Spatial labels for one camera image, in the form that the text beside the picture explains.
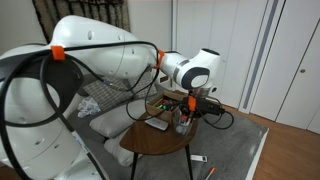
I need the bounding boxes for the orange cable clip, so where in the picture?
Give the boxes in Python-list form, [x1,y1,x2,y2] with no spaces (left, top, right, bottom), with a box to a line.
[155,49,166,70]
[187,95,197,112]
[50,45,66,61]

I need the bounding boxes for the crumpled light cloth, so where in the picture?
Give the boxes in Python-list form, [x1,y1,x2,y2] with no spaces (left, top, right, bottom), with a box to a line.
[77,96,102,119]

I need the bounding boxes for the woven striped wall hanging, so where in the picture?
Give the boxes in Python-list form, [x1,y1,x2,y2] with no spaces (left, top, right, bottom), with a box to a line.
[32,0,132,45]

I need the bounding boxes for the small white nightstand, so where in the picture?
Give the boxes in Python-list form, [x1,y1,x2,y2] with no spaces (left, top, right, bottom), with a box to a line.
[159,74,171,86]

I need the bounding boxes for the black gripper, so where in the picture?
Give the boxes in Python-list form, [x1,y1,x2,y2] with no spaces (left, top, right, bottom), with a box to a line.
[179,97,202,126]

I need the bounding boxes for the metal mesh pen holder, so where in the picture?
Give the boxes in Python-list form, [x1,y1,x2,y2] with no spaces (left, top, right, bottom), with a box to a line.
[172,112,195,137]

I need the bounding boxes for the grey checked pillow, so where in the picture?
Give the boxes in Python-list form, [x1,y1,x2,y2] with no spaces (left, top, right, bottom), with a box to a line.
[83,77,135,112]
[133,71,160,100]

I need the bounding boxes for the white closet doors with knobs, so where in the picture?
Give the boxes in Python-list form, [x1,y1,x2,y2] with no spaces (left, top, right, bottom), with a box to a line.
[249,0,320,135]

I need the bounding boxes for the dark wooden table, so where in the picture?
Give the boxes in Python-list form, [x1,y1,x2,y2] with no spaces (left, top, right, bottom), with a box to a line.
[119,99,200,180]

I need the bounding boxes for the white marker with orange cap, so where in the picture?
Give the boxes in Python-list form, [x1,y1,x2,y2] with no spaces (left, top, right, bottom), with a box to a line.
[204,167,216,180]

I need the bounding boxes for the silver grey glasses case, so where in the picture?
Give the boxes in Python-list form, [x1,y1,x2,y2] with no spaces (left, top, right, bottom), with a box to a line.
[144,117,170,132]

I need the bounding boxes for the small white flat device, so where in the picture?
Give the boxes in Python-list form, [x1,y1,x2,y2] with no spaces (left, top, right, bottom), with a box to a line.
[190,154,208,163]

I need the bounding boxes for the white bifold closet doors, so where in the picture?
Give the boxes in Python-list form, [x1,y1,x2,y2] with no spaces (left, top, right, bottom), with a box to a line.
[175,0,268,109]

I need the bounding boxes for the light grey pillow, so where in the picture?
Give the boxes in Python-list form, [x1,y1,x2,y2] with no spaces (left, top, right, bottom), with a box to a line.
[89,99,149,139]
[103,129,144,168]

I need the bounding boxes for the brown cardboard box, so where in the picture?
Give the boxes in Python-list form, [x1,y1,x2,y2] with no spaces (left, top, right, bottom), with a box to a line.
[145,90,188,125]

